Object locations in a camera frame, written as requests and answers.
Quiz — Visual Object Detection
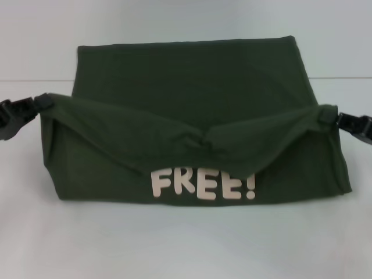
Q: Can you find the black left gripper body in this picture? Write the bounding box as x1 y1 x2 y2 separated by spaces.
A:
0 100 37 142

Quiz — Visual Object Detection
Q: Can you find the dark green t-shirt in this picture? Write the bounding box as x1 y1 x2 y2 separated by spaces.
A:
40 35 354 209

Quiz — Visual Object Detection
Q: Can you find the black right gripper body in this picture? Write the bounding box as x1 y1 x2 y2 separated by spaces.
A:
344 116 372 143

